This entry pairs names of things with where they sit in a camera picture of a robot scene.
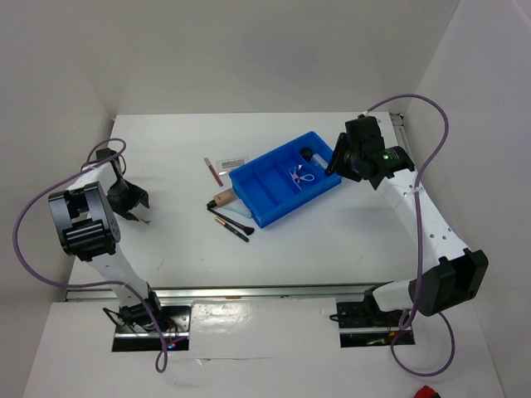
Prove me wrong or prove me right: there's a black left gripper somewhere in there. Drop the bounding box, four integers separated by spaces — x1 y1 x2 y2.
105 178 149 221

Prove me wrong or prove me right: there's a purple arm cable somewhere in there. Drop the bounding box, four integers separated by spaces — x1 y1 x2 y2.
367 94 456 377
12 138 178 373

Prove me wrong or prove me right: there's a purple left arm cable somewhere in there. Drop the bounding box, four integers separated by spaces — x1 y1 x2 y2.
12 138 178 373

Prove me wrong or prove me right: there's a blue compartment tray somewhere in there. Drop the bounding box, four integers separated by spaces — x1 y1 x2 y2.
229 131 342 228

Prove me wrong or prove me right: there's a mint green spatula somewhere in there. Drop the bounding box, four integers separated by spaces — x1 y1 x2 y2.
223 206 252 219

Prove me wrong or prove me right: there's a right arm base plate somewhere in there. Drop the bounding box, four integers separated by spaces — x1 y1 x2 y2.
329 302 415 348

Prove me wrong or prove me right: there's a beige hair clip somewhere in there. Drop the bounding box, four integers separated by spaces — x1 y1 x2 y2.
290 165 302 190

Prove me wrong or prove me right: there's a red black object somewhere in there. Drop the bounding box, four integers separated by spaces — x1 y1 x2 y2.
414 386 441 398

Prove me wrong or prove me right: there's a black makeup brush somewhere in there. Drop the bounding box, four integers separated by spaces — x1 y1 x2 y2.
207 208 255 235

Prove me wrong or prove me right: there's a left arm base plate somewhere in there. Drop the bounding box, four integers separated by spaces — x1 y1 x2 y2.
110 303 192 352

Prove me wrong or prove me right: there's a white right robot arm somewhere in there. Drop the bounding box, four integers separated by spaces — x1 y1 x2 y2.
326 115 489 325

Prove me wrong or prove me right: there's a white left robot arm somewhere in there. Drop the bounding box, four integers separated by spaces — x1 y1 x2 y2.
48 148 164 332

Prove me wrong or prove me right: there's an aluminium side rail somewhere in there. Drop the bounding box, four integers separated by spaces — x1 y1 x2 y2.
389 111 441 233

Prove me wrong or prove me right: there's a false eyelash packet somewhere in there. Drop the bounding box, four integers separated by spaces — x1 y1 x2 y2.
216 156 250 176

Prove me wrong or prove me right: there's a clear plastic tube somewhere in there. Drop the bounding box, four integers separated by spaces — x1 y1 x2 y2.
311 153 329 172

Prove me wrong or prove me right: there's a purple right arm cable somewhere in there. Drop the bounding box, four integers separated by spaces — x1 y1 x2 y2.
367 94 456 377

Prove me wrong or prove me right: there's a gold green mascara tube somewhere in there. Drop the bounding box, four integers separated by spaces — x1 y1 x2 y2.
215 217 249 242

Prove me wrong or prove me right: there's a beige foundation bottle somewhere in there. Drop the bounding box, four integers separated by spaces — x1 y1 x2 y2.
207 188 237 209

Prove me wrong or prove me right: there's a black round jar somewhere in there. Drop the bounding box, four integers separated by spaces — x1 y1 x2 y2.
300 147 313 162

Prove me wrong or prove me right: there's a white loop hair tool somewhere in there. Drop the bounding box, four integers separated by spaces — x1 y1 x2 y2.
298 164 315 187

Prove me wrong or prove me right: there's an aluminium front rail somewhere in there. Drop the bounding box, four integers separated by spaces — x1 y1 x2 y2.
66 283 374 303

